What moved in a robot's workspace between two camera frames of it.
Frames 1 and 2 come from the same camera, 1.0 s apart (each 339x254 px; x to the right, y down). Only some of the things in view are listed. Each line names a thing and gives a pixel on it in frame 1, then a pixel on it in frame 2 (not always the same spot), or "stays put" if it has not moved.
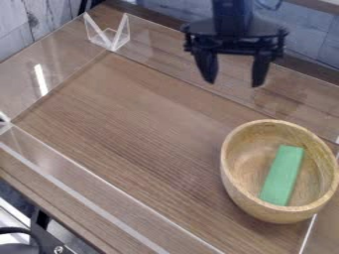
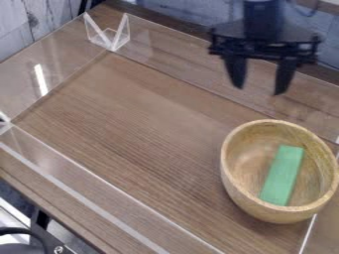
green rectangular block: [281, 180] stays put
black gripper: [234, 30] to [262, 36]
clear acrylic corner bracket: [111, 39] stays put
